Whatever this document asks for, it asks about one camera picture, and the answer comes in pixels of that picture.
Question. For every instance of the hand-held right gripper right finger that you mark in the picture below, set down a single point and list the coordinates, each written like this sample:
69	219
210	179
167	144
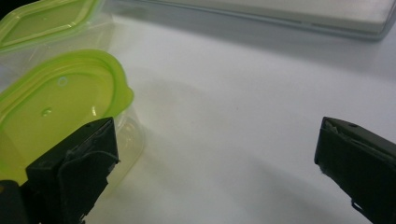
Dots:
358	155

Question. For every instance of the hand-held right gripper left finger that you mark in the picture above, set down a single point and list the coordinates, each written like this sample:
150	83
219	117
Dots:
71	174

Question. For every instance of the round container with green lid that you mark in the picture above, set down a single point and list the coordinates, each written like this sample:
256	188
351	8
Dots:
62	102

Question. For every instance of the rectangular container with green lid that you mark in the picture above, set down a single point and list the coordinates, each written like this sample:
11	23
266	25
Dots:
46	28

